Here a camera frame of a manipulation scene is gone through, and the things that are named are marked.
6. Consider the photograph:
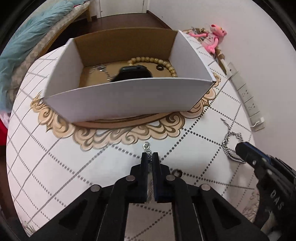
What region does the thick silver chain bracelet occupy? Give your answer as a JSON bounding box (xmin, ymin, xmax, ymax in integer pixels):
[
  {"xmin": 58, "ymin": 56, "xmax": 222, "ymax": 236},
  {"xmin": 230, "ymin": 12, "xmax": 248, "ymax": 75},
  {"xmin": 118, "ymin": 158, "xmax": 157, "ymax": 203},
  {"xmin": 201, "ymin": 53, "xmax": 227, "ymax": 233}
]
[{"xmin": 220, "ymin": 117, "xmax": 247, "ymax": 164}]

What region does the thin silver chain necklace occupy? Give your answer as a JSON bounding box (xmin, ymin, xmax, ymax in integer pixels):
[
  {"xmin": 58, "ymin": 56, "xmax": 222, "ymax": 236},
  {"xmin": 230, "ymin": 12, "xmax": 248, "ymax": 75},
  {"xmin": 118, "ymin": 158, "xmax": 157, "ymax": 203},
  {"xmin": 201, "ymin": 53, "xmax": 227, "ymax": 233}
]
[{"xmin": 142, "ymin": 141, "xmax": 155, "ymax": 179}]

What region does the white power strip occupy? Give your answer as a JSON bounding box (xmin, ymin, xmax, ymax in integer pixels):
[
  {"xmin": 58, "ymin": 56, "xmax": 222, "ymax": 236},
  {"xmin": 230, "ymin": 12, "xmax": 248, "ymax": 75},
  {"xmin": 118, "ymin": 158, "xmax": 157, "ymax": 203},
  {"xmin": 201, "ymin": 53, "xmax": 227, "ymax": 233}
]
[{"xmin": 226, "ymin": 62, "xmax": 265, "ymax": 132}]

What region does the white patterned tablecloth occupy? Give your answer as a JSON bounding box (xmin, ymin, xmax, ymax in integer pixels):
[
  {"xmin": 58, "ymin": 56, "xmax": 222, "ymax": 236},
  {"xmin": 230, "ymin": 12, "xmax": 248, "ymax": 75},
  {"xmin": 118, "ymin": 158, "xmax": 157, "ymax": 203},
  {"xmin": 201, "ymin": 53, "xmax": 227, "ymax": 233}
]
[{"xmin": 6, "ymin": 42, "xmax": 258, "ymax": 237}]

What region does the brown checkered cushion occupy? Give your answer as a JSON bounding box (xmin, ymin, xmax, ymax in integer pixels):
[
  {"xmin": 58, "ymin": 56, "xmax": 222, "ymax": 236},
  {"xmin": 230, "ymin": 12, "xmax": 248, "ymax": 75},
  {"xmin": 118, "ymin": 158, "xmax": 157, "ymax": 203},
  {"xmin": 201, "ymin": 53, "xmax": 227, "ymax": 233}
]
[{"xmin": 184, "ymin": 24, "xmax": 230, "ymax": 75}]

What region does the pink panther plush toy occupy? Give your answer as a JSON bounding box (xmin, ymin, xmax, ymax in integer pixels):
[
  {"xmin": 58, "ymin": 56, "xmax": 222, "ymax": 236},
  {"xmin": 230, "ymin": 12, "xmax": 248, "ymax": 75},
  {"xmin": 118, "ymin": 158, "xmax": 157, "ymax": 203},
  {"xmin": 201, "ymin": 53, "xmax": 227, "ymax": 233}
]
[{"xmin": 188, "ymin": 24, "xmax": 227, "ymax": 54}]

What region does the red bed sheet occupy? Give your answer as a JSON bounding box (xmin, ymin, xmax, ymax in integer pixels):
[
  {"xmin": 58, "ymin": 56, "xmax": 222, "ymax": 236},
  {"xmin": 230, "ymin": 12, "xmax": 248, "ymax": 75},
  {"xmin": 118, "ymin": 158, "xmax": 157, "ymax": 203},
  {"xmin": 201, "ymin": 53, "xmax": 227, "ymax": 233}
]
[{"xmin": 0, "ymin": 111, "xmax": 10, "ymax": 146}]

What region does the white cardboard box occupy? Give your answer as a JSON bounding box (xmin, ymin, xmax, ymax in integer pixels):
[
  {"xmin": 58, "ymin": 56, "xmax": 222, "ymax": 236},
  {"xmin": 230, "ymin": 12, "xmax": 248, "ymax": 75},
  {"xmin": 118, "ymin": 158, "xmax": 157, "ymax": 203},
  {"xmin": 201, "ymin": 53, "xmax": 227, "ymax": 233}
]
[{"xmin": 43, "ymin": 28, "xmax": 216, "ymax": 123}]

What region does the black watch band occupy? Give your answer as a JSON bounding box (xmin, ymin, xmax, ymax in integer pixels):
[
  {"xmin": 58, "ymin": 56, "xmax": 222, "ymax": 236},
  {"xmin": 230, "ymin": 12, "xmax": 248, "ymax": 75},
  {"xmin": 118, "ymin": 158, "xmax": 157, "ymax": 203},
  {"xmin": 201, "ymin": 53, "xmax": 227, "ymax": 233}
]
[{"xmin": 110, "ymin": 65, "xmax": 152, "ymax": 82}]

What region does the patterned mattress bed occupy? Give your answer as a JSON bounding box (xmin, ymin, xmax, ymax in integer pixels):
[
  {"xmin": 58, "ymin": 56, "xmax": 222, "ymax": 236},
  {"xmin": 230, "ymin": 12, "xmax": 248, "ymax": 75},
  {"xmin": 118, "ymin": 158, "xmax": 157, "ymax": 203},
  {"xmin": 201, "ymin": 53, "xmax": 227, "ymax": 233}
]
[{"xmin": 6, "ymin": 1, "xmax": 91, "ymax": 103}]

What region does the teal duvet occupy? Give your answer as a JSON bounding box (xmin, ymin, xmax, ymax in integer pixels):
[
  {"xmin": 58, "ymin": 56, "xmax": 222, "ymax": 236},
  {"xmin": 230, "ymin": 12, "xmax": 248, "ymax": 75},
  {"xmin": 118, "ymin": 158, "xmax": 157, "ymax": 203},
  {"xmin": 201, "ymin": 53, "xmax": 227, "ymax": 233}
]
[{"xmin": 1, "ymin": 1, "xmax": 90, "ymax": 113}]

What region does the white door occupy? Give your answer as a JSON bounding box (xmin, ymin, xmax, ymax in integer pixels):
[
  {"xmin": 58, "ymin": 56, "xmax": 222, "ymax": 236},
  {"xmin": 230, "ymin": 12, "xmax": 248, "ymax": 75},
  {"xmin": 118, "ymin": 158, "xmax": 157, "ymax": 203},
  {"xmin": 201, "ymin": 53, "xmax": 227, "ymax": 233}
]
[{"xmin": 95, "ymin": 0, "xmax": 149, "ymax": 18}]

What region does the wooden bead bracelet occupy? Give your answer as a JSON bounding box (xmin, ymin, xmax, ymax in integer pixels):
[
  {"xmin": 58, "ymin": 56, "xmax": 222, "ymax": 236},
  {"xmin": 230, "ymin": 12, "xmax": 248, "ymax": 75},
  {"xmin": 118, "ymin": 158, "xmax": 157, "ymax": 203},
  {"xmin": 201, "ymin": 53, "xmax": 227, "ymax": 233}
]
[{"xmin": 127, "ymin": 56, "xmax": 179, "ymax": 78}]

